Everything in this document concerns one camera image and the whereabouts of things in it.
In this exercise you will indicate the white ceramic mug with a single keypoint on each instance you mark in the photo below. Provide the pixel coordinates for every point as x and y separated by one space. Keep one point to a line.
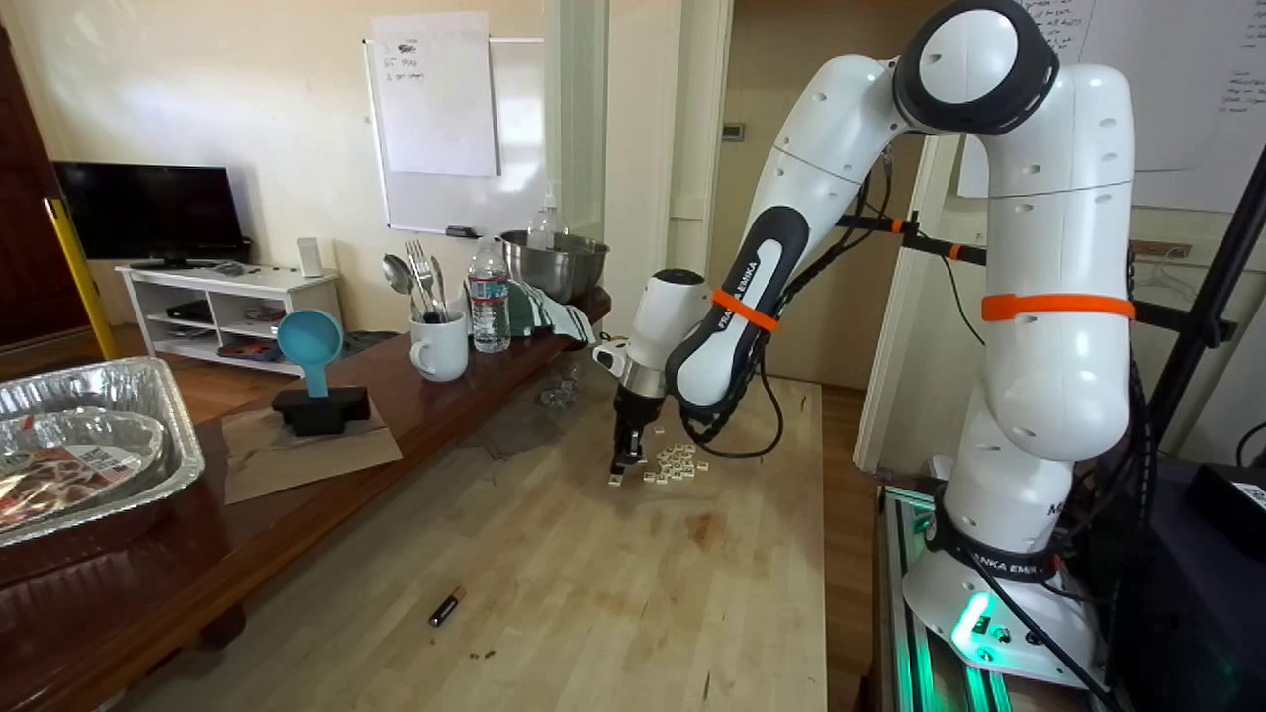
441 346

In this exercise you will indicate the black marker pen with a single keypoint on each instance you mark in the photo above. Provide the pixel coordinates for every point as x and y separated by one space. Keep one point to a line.
445 610

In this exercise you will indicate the white tv shelf unit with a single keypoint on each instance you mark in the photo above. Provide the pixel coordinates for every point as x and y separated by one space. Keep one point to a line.
222 313

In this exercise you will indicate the aluminium foil tray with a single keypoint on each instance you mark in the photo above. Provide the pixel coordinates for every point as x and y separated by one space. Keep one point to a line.
89 446

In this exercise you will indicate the black equipment case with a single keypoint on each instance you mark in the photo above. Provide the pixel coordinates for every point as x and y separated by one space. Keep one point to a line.
1194 635

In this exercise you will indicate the brown cardboard sheet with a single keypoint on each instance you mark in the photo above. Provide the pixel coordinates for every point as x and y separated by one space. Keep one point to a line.
264 458

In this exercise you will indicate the stainless steel mixing bowl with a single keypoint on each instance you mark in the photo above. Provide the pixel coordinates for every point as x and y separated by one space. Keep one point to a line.
566 268

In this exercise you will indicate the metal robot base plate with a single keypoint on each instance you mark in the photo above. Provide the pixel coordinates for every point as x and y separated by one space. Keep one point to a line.
1033 631

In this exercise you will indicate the blue measuring scoop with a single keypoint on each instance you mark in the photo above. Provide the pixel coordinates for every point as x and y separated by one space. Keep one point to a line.
314 341

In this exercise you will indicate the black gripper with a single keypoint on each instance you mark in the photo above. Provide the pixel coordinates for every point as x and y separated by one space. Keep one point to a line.
633 415

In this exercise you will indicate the white whiteboard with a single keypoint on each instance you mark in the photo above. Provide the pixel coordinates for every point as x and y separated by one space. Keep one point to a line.
512 191

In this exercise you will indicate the white paper flip chart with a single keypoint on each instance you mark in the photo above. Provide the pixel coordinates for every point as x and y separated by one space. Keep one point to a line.
431 93

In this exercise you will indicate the metal utensils in mug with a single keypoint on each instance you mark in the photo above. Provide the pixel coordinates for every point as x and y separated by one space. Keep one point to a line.
416 276

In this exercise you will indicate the white green cloth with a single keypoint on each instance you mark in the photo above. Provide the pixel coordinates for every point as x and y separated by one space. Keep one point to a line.
541 313

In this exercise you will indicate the clear plastic water bottle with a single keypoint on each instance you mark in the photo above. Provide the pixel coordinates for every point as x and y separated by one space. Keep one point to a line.
490 301

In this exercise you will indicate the dark wooden side table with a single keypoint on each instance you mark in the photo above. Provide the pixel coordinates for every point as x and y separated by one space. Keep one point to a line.
97 607

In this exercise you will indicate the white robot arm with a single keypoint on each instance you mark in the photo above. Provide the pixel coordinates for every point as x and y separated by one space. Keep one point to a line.
1062 159

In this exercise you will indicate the black flat screen television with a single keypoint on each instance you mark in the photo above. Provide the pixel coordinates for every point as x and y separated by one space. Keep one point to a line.
153 210

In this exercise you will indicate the yellow stick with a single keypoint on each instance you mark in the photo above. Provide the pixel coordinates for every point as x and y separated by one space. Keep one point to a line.
81 279

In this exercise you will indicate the black scoop stand block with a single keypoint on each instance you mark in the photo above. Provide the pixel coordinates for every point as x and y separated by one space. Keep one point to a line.
322 415

